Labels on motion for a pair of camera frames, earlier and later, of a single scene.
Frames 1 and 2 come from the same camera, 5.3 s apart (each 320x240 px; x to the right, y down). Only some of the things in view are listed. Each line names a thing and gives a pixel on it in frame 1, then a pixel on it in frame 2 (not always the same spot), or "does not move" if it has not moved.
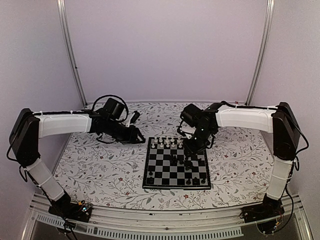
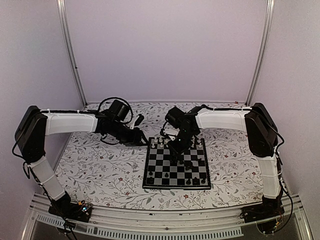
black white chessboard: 166,167 does not move
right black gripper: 192,150 → 177,151
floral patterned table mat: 98,173 does not move
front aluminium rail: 215,223 does not move
